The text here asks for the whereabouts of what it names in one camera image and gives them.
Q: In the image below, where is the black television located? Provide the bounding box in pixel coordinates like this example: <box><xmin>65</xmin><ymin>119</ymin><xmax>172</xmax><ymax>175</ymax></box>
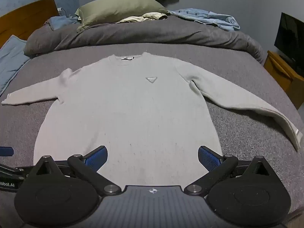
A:
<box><xmin>274</xmin><ymin>12</ymin><xmax>304</xmax><ymax>70</ymax></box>

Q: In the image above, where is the grey bed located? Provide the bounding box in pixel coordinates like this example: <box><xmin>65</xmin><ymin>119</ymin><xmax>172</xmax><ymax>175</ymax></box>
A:
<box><xmin>0</xmin><ymin>42</ymin><xmax>304</xmax><ymax>228</ymax></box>

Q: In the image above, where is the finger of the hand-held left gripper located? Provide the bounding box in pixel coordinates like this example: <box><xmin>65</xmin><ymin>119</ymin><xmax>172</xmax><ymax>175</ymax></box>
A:
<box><xmin>0</xmin><ymin>147</ymin><xmax>14</xmax><ymax>157</ymax></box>

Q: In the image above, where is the light blue quilted blanket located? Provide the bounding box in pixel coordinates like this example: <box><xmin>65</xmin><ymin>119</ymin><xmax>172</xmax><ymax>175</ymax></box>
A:
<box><xmin>0</xmin><ymin>35</ymin><xmax>30</xmax><ymax>96</ymax></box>

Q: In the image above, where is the wooden television stand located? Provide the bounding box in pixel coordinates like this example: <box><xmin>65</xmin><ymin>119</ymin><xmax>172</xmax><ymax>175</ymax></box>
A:
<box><xmin>264</xmin><ymin>50</ymin><xmax>304</xmax><ymax>110</ymax></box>

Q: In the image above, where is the light grey sweater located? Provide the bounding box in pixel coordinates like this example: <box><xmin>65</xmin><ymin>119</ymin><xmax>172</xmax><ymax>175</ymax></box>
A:
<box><xmin>1</xmin><ymin>52</ymin><xmax>304</xmax><ymax>188</ymax></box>

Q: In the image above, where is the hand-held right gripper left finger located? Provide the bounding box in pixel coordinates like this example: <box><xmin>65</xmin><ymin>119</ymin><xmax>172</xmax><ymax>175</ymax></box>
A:
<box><xmin>28</xmin><ymin>145</ymin><xmax>121</xmax><ymax>196</ymax></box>

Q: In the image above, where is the dark grey duvet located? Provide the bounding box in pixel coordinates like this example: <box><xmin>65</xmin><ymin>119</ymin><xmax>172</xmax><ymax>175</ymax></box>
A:
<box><xmin>24</xmin><ymin>14</ymin><xmax>265</xmax><ymax>63</ymax></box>

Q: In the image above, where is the cream garment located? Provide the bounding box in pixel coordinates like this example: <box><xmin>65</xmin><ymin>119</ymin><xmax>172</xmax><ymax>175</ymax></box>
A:
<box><xmin>116</xmin><ymin>12</ymin><xmax>168</xmax><ymax>24</ymax></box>

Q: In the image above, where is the light blue denim shirt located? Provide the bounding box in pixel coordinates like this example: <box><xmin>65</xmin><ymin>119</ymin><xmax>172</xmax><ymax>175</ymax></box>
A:
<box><xmin>167</xmin><ymin>8</ymin><xmax>240</xmax><ymax>32</ymax></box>

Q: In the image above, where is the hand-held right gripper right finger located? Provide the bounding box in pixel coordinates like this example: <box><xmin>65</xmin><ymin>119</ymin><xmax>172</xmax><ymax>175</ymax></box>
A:
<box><xmin>184</xmin><ymin>145</ymin><xmax>277</xmax><ymax>196</ymax></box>

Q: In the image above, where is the blue cloth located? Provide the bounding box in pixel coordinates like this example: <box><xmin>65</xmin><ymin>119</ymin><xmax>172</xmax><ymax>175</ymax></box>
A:
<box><xmin>44</xmin><ymin>16</ymin><xmax>80</xmax><ymax>31</ymax></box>

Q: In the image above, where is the wooden headboard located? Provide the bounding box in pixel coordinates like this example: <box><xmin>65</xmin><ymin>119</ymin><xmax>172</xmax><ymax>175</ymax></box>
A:
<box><xmin>0</xmin><ymin>0</ymin><xmax>60</xmax><ymax>49</ymax></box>

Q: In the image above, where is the olive green pillow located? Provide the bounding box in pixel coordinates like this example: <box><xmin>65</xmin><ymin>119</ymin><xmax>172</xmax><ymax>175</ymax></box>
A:
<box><xmin>75</xmin><ymin>0</ymin><xmax>170</xmax><ymax>32</ymax></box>

